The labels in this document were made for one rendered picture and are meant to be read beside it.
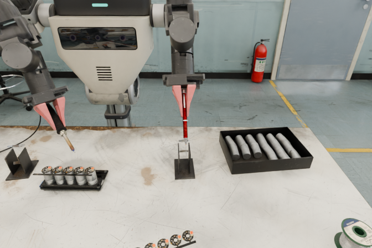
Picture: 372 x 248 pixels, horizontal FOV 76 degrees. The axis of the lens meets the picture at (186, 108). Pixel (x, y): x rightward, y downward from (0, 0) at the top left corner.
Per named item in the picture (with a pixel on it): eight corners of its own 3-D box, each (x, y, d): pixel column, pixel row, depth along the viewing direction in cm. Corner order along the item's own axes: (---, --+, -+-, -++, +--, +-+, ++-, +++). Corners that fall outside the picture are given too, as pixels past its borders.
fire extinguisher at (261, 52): (249, 78, 325) (255, 37, 299) (261, 78, 325) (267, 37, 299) (252, 82, 312) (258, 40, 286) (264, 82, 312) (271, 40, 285)
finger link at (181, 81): (197, 115, 55) (195, 76, 56) (166, 116, 55) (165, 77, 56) (195, 117, 62) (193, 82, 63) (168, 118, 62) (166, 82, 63)
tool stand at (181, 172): (193, 174, 74) (191, 138, 75) (196, 180, 64) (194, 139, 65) (174, 175, 73) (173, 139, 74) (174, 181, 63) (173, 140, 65)
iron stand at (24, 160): (39, 174, 73) (38, 143, 74) (24, 180, 65) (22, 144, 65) (17, 176, 72) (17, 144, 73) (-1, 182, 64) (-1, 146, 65)
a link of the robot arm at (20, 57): (35, 24, 62) (-1, 36, 60) (17, 7, 51) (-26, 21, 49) (57, 67, 64) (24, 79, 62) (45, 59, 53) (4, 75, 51)
